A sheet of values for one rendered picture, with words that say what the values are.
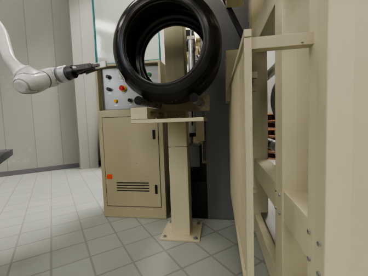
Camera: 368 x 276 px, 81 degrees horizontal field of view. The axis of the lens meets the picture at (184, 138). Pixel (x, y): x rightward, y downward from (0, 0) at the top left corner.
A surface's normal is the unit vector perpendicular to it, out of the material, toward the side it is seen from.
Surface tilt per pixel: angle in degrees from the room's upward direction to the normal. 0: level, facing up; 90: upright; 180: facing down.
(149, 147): 90
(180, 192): 90
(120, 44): 90
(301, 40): 90
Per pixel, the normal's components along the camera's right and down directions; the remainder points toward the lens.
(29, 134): 0.52, 0.04
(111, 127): -0.16, 0.08
